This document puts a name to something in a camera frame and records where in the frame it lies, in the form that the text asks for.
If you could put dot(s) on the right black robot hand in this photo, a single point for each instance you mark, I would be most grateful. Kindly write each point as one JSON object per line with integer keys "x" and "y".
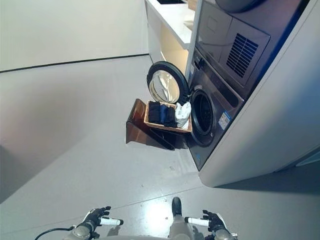
{"x": 214, "y": 221}

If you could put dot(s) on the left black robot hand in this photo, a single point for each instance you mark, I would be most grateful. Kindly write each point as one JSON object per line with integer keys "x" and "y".
{"x": 96, "y": 217}

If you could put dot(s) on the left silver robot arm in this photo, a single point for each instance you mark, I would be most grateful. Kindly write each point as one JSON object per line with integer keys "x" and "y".
{"x": 83, "y": 232}

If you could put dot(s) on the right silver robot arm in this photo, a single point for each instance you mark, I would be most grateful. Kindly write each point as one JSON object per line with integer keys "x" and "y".
{"x": 223, "y": 235}

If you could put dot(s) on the dark grey washing machine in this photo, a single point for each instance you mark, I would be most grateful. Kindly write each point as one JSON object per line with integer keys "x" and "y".
{"x": 215, "y": 117}

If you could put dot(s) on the round washing machine door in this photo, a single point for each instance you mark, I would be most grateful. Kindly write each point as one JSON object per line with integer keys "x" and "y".
{"x": 166, "y": 83}

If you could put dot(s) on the grey robot leg, black foot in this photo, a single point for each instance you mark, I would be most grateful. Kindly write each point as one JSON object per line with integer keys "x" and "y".
{"x": 178, "y": 225}

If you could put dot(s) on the grey robot torso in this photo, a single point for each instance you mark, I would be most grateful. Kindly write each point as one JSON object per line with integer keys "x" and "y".
{"x": 140, "y": 237}

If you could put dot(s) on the brown stool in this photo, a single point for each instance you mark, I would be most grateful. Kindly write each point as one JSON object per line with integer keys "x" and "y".
{"x": 136, "y": 127}

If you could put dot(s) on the blue white energy label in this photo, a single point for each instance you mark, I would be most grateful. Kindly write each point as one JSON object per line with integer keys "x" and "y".
{"x": 224, "y": 121}

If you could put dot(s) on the white garment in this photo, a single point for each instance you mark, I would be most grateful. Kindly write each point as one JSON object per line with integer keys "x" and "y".
{"x": 182, "y": 115}

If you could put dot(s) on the woven laundry basket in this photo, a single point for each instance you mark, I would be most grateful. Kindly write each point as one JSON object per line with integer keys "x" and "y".
{"x": 147, "y": 117}

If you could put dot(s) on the white appliance cabinet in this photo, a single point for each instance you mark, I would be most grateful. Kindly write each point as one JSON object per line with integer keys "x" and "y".
{"x": 270, "y": 120}

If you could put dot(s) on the black garment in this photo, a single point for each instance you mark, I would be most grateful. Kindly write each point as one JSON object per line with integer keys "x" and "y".
{"x": 155, "y": 113}

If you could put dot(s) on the blue garment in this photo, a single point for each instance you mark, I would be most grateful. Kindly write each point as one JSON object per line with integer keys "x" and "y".
{"x": 163, "y": 113}

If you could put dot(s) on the dark grey dryer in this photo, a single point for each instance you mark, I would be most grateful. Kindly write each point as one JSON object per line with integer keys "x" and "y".
{"x": 225, "y": 37}

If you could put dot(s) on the white counter shelf unit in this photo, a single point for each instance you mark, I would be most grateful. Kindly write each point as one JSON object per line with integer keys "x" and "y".
{"x": 167, "y": 27}

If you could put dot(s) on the brown box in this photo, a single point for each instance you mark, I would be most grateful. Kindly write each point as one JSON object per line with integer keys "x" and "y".
{"x": 191, "y": 3}

